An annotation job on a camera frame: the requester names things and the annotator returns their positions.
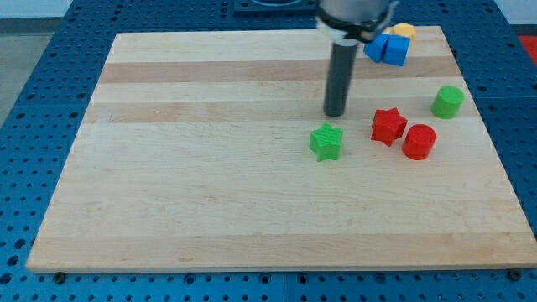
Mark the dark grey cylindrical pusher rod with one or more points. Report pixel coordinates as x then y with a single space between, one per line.
338 79

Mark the green star block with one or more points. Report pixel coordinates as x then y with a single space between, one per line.
325 142

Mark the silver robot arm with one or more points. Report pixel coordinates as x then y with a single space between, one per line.
347 24

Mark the red star block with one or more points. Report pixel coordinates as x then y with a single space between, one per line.
388 126

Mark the blue cube block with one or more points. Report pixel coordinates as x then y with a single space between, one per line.
375 50

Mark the blue pentagon block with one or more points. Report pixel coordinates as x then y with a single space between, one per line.
396 50

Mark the yellow hexagon block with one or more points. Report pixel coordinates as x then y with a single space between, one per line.
404 30

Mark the red cylinder block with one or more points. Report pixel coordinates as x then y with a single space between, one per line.
419 142

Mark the green cylinder block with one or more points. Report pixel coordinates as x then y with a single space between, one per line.
447 102

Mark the light wooden board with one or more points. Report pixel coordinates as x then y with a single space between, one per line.
193 156

